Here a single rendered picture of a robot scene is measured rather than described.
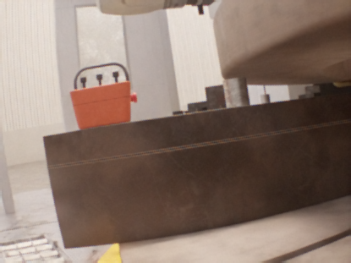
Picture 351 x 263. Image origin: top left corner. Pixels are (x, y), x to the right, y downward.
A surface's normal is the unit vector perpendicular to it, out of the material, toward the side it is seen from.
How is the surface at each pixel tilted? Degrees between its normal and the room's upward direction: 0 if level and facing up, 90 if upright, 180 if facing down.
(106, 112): 97
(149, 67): 90
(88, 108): 97
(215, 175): 90
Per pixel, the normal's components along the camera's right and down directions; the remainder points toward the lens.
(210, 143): 0.14, 0.02
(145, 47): 0.49, -0.04
